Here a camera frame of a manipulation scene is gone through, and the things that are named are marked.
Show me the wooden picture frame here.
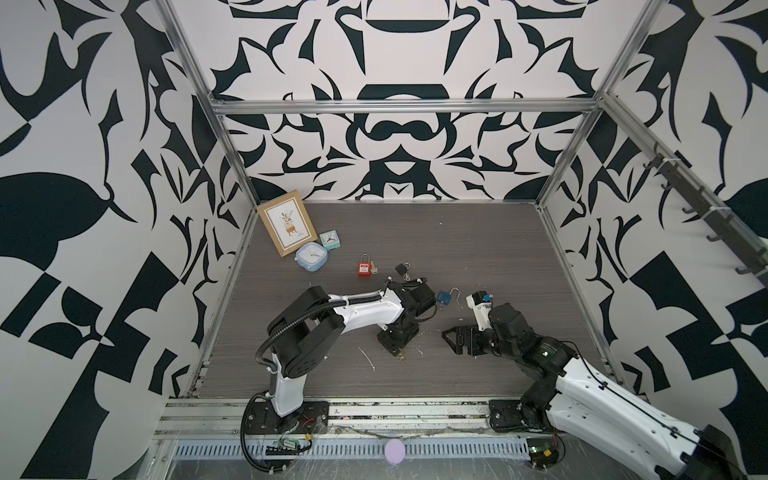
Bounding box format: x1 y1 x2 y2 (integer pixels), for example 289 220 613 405
257 190 318 257

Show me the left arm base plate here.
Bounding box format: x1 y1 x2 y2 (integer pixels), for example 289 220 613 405
241 399 330 435

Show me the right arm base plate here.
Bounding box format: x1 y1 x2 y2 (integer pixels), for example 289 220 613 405
488 399 553 433

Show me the purple round lid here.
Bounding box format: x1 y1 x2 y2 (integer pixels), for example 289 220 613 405
384 438 406 466

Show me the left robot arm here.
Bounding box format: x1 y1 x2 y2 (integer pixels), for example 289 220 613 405
239 278 437 474

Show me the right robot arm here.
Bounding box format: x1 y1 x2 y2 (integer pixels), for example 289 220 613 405
442 302 747 479

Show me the green square alarm clock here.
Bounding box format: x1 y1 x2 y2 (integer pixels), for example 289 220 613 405
319 230 341 251

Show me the red padlock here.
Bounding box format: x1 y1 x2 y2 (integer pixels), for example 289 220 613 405
358 253 375 277

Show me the right circuit board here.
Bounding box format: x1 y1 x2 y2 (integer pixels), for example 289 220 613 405
527 436 565 471

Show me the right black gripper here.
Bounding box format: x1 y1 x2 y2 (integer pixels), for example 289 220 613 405
440 323 520 363

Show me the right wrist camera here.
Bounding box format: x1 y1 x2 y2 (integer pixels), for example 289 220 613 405
466 290 493 331

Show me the blue square alarm clock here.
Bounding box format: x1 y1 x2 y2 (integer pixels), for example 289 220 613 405
294 242 329 272

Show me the left circuit board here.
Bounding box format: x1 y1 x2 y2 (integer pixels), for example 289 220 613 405
264 436 313 456

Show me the circuit board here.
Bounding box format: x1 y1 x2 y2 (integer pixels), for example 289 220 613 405
527 436 565 471
264 436 313 456

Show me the blue padlock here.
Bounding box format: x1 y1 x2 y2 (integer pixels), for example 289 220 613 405
436 287 460 308

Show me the black coat hook rack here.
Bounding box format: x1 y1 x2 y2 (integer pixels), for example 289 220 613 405
643 141 767 288

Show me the white slotted cable duct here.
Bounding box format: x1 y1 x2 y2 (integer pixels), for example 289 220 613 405
173 437 530 461

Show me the small black padlock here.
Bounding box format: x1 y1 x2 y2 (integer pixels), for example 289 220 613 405
395 262 411 282

